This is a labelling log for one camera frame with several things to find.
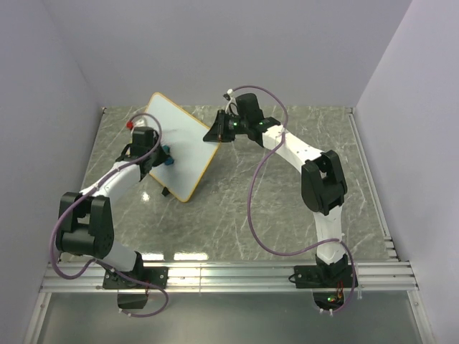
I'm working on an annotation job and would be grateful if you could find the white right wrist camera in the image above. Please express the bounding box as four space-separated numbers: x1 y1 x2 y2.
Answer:
223 89 236 114

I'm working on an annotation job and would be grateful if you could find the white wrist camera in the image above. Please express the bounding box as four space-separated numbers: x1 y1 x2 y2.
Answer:
223 89 236 114
126 118 147 130

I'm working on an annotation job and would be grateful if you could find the black whiteboard foot right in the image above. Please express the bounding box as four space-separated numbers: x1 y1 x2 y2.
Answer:
161 187 170 196

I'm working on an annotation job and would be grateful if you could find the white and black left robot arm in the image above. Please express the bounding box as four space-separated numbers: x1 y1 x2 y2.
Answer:
50 127 169 288

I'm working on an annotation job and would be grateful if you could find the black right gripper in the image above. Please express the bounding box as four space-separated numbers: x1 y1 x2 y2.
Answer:
202 111 248 145

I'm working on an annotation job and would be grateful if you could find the aluminium rail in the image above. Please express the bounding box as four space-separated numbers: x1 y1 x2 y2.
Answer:
345 107 400 262
39 261 419 293

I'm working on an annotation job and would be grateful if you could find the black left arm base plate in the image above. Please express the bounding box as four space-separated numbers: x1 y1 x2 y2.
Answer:
103 267 169 290

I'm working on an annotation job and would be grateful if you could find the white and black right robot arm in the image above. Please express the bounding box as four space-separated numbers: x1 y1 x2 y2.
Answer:
203 90 349 287

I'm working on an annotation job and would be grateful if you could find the yellow framed whiteboard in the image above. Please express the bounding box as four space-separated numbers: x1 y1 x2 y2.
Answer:
145 92 219 203

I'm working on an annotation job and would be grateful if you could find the aluminium right side rail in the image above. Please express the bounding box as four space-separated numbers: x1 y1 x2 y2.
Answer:
345 107 400 262

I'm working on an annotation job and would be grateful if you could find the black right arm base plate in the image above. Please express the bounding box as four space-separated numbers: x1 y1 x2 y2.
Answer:
288 265 353 289

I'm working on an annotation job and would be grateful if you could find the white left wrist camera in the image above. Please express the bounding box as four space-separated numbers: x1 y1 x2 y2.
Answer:
126 118 147 130

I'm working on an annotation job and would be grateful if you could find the blue whiteboard eraser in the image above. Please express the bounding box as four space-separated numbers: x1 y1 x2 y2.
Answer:
162 145 174 166

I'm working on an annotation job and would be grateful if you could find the aluminium front rail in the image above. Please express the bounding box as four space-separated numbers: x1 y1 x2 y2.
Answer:
39 261 419 293

